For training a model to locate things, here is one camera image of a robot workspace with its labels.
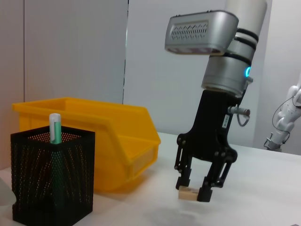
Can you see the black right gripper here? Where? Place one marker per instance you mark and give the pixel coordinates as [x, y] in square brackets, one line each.
[211, 131]

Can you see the beige eraser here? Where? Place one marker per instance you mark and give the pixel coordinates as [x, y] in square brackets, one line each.
[187, 194]

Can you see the green pen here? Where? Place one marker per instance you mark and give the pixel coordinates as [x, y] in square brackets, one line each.
[55, 129]

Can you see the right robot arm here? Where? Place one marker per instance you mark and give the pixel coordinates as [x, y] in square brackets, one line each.
[225, 70]

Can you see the black mesh pen holder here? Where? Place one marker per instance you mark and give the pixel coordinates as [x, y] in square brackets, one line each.
[35, 176]

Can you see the yellow plastic bin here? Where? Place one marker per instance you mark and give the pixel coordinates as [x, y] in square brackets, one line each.
[117, 122]

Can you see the white humanoid robot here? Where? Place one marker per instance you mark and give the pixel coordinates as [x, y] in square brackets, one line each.
[285, 115]

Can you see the pale green glass bowl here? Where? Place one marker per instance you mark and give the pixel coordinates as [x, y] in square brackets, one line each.
[5, 193]

